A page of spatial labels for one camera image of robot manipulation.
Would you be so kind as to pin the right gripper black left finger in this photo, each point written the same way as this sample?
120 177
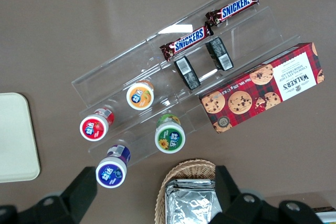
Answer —
65 205

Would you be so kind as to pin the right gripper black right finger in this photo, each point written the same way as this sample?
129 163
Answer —
244 211

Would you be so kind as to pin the light wicker basket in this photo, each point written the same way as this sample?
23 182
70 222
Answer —
168 179

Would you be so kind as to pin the cream plastic tray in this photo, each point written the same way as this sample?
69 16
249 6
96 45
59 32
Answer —
15 137

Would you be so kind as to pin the silver foil pack stack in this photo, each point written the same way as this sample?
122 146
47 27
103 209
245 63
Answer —
189 203

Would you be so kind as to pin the purple gum jar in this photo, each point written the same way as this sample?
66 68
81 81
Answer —
111 172

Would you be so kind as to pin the red gum jar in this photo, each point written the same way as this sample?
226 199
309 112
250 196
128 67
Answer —
94 128

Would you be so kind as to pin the white plastic snack bin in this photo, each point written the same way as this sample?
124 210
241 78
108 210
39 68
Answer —
328 216

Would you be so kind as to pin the green gum jar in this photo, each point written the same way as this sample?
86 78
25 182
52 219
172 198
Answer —
170 138

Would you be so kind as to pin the red Walkers cookie box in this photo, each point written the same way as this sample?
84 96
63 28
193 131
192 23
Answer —
262 87

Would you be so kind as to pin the orange gum jar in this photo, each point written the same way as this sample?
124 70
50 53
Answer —
140 97

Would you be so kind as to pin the small black barcode box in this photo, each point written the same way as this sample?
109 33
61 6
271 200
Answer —
219 53
187 73

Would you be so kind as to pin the clear acrylic stepped display stand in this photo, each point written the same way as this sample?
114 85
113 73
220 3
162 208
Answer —
118 64

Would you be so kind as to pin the Snickers chocolate bar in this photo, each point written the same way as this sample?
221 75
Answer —
236 5
187 41

